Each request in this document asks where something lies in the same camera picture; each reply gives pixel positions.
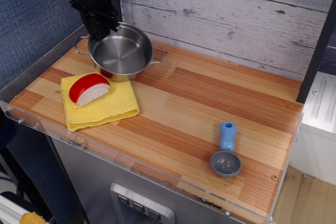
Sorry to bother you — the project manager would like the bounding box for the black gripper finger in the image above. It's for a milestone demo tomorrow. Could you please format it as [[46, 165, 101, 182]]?
[[95, 20, 111, 41], [80, 12, 97, 35]]

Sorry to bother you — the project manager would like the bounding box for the stainless steel stockpot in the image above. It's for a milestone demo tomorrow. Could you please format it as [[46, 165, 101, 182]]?
[[75, 23, 165, 82]]

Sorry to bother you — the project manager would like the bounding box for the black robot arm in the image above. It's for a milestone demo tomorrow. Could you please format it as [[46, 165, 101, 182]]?
[[70, 0, 119, 41]]

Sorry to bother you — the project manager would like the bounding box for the red white toy sushi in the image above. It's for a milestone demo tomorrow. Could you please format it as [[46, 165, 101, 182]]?
[[69, 73, 110, 107]]

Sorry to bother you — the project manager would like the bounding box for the yellow folded cloth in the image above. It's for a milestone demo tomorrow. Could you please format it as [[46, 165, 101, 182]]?
[[60, 72, 139, 132]]

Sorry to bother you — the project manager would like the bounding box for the clear acrylic front guard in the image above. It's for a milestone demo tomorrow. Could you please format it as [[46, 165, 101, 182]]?
[[1, 102, 273, 223]]

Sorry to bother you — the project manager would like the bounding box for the silver button control panel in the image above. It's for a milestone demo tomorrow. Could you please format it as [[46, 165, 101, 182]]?
[[110, 183, 175, 223]]

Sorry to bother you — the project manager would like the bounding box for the blue grey ice cream scoop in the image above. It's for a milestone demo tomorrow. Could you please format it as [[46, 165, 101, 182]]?
[[210, 121, 242, 178]]

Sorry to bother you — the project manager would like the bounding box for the yellow object bottom left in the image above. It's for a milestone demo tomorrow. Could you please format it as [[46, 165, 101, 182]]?
[[19, 212, 47, 224]]

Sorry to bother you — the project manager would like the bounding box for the white appliance at right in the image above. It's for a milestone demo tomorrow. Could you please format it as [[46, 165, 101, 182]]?
[[289, 72, 335, 185]]

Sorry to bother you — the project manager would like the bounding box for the black right vertical post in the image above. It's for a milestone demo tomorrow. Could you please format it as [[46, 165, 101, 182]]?
[[296, 0, 335, 104]]

